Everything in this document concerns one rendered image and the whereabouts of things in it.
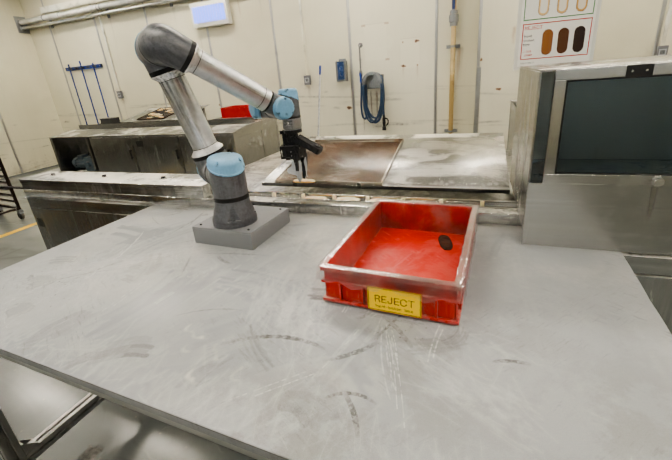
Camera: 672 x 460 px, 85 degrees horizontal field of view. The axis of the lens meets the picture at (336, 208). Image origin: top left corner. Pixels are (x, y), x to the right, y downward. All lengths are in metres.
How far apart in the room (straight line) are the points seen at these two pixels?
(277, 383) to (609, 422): 0.53
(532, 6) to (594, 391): 1.65
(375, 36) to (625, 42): 2.71
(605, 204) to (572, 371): 0.53
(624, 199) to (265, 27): 5.16
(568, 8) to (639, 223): 1.14
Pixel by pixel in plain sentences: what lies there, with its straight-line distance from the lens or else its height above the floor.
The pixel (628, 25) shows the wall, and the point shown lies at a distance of 5.21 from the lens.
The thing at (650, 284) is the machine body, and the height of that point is 0.73.
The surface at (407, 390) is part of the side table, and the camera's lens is 0.71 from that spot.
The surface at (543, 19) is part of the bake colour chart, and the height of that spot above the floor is 1.48.
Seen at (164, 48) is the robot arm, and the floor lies 1.44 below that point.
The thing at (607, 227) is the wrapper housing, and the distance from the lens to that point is 1.23.
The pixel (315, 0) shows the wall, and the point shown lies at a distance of 5.48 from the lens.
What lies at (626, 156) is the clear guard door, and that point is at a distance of 1.18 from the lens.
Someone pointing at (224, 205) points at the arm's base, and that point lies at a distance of 1.25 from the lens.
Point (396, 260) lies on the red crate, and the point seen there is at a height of 0.82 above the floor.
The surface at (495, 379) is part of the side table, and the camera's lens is 0.75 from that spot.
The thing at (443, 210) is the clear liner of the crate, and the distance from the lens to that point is 1.20.
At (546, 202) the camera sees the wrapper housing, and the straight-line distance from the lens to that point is 1.17.
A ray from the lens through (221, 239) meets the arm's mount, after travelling 1.29.
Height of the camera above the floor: 1.34
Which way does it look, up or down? 20 degrees down
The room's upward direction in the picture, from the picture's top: 5 degrees counter-clockwise
